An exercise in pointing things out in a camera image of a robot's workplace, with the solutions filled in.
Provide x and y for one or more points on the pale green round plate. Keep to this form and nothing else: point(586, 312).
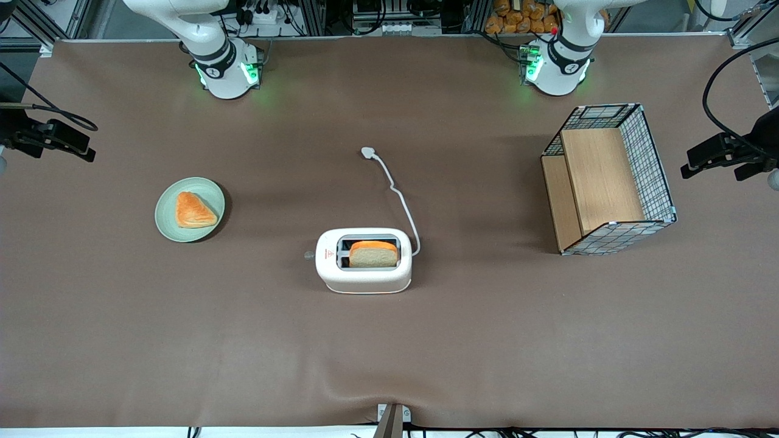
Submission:
point(167, 225)

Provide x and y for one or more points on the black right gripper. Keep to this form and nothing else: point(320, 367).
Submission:
point(13, 129)

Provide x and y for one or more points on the white power strip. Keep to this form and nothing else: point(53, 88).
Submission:
point(265, 15)

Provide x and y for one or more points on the bag of orange bread rolls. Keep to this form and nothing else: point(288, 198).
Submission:
point(517, 18)

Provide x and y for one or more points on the toast bread slice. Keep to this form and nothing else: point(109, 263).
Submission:
point(372, 255)

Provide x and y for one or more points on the white two-slot toaster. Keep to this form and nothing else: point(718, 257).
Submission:
point(365, 280)

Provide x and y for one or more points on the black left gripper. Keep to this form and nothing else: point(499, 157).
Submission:
point(764, 135)

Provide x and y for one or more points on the orange triangular pastry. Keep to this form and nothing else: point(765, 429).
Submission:
point(193, 212)

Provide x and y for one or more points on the grey metal table bracket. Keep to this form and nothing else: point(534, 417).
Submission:
point(394, 420)

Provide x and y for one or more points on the light wooden shelf insert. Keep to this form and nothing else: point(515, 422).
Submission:
point(602, 176)

